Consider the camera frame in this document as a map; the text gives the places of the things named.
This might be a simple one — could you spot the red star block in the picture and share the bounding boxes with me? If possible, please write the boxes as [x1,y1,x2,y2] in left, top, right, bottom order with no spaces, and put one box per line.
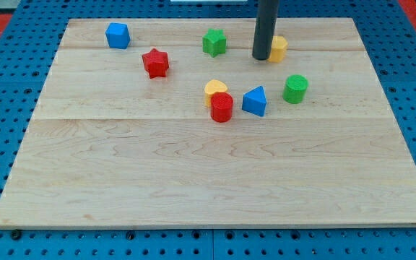
[142,48,169,79]

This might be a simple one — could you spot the green star block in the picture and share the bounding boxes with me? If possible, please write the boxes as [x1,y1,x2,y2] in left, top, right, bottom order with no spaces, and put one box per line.
[202,28,227,57]

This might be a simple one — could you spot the red cylinder block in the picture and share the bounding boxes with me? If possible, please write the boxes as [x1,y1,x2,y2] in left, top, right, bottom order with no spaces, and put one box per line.
[211,92,233,123]

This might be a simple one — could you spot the light wooden board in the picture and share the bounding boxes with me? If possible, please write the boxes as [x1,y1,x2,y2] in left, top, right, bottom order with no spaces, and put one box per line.
[0,18,416,230]

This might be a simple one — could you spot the yellow heart block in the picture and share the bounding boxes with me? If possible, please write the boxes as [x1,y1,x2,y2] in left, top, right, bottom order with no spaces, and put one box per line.
[204,79,228,108]

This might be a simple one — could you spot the blue triangle block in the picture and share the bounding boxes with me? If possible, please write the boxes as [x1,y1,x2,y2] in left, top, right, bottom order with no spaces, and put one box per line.
[241,86,267,117]

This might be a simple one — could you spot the green cylinder block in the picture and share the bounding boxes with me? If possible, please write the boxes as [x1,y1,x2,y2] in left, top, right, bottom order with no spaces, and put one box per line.
[282,74,308,104]

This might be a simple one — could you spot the yellow hexagon block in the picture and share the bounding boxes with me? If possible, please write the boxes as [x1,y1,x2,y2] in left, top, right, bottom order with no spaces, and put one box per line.
[267,35,288,63]

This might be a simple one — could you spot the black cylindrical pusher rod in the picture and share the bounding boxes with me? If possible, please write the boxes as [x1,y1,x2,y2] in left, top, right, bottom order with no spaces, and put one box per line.
[252,0,280,61]

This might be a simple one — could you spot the blue cube block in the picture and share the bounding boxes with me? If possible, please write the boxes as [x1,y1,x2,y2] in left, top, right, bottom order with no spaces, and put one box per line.
[105,22,131,49]

